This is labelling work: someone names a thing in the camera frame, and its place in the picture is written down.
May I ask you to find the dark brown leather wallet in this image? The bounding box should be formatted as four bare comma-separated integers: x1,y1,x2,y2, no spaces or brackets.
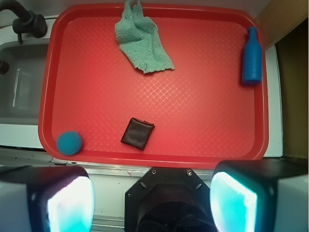
121,117,155,151

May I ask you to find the red plastic tray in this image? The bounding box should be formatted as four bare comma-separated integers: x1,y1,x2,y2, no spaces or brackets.
39,4,268,168

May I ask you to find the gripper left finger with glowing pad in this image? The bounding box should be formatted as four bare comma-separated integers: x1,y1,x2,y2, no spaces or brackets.
0,166,95,232

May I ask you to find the blue plastic bottle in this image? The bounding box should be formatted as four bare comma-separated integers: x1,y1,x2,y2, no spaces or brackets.
242,27,263,86

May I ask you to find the black octagonal mount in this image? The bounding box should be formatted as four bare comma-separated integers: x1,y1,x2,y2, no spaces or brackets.
124,167,217,232

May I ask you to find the black faucet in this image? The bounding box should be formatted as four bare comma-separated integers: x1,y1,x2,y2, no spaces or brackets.
0,0,48,44

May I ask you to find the green terry cloth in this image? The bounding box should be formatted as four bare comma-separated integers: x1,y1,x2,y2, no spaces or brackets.
115,0,175,74

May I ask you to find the grey sink basin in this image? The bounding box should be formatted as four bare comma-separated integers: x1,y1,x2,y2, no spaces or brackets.
0,39,49,125

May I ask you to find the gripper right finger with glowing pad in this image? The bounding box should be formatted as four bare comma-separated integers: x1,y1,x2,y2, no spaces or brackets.
210,159,309,232

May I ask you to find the blue textured ball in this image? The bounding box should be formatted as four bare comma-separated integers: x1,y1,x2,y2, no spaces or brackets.
56,131,83,156

